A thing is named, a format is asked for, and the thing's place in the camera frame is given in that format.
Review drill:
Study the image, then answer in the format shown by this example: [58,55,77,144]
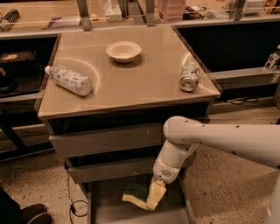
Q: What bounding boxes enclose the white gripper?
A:
[146,158,179,210]

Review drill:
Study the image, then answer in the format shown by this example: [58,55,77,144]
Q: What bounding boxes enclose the green yellow sponge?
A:
[122,182,150,210]

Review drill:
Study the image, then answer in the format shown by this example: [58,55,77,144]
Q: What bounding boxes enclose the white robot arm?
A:
[147,116,280,210]

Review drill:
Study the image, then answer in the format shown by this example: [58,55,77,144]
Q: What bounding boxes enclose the grey open bottom drawer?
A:
[87,170,196,224]

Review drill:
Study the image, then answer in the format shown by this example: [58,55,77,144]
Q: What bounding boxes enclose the grey middle drawer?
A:
[67,156,196,185]

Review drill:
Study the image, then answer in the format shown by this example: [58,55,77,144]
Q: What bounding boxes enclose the grey top drawer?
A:
[50,122,162,158]

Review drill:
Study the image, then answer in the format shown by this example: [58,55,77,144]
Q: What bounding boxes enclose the grey metal drawer cabinet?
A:
[33,24,223,224]

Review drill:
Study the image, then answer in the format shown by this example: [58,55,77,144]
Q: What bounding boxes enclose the silver drink can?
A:
[178,61,200,92]

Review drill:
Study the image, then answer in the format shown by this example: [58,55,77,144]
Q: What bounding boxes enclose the dark shoe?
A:
[9,204,53,224]

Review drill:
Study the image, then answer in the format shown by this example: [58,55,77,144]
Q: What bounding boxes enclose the white paper bowl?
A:
[106,41,142,63]

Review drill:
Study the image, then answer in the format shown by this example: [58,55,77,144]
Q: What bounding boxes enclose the clear plastic water bottle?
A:
[45,65,92,96]

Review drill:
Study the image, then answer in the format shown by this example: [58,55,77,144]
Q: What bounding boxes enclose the small bottle on shelf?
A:
[263,45,280,71]

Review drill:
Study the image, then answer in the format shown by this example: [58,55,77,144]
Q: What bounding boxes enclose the pink stacked trays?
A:
[157,0,186,22]

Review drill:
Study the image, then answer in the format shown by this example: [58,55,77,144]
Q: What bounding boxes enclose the white tissue box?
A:
[103,0,123,23]

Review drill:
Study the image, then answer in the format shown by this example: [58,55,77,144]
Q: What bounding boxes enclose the purple white paper packet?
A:
[47,17,81,29]

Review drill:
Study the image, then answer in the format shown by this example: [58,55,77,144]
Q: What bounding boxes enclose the black coil brush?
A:
[0,10,20,32]

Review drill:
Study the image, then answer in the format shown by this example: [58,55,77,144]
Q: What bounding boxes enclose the black cable on floor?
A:
[66,171,88,224]

